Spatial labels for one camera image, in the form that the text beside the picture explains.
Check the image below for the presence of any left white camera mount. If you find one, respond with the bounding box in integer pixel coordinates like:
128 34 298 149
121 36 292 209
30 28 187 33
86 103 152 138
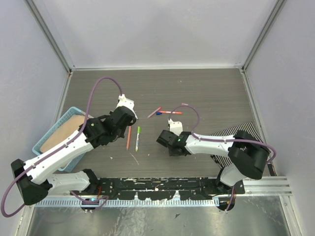
116 94 138 119

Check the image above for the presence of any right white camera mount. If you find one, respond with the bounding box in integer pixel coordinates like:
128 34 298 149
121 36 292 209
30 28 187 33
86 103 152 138
168 118 183 136

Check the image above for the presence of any light blue plastic basket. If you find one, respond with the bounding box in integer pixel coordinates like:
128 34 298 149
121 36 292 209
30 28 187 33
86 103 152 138
32 106 89 173

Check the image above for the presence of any pink highlighter pen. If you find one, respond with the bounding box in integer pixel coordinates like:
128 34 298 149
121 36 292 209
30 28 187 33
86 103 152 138
147 107 161 118

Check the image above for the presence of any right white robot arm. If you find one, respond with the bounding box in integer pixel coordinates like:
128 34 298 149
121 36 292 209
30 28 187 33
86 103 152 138
157 130 269 194

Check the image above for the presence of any orange white marker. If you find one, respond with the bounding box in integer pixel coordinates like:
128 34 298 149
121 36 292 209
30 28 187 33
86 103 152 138
160 111 183 115

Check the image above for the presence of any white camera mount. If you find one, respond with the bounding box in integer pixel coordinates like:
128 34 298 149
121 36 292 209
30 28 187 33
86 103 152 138
168 118 183 136
116 94 138 119

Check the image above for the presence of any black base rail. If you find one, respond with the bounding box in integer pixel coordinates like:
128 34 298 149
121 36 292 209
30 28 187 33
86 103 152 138
74 177 231 201

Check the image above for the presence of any orange slim pen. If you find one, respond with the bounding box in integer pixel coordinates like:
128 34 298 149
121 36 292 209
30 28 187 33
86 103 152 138
126 126 131 150

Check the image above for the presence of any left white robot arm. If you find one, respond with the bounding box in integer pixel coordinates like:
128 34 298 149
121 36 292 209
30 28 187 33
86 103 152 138
11 105 137 206

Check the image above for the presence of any white marker lime end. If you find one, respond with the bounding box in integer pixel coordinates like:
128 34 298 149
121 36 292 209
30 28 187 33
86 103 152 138
135 126 141 152

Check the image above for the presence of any striped black white cloth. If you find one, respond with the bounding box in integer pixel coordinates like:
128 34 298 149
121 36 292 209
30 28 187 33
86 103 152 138
209 121 271 175

